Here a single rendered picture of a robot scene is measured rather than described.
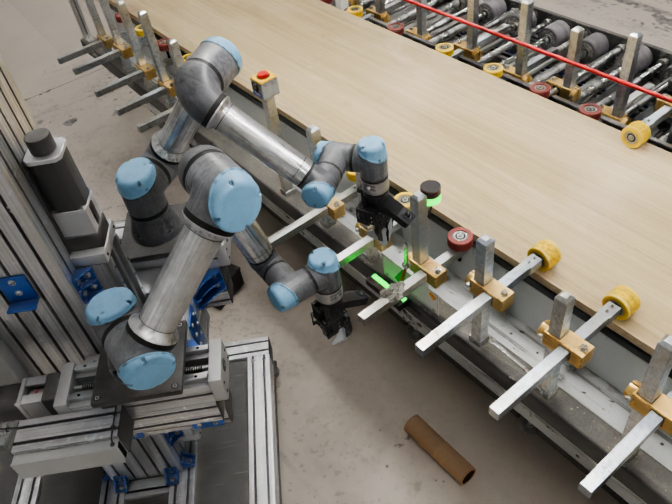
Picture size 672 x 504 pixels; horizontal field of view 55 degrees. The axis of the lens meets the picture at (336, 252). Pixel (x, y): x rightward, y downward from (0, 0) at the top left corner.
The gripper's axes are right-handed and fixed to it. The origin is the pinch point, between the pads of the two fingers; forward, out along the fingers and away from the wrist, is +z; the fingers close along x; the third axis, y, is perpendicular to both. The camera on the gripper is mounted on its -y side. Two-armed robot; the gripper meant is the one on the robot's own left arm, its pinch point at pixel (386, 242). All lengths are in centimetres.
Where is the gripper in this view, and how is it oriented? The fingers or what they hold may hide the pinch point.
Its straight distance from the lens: 189.8
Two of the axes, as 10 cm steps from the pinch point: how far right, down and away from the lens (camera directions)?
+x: -5.2, 6.4, -5.6
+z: 1.1, 7.0, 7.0
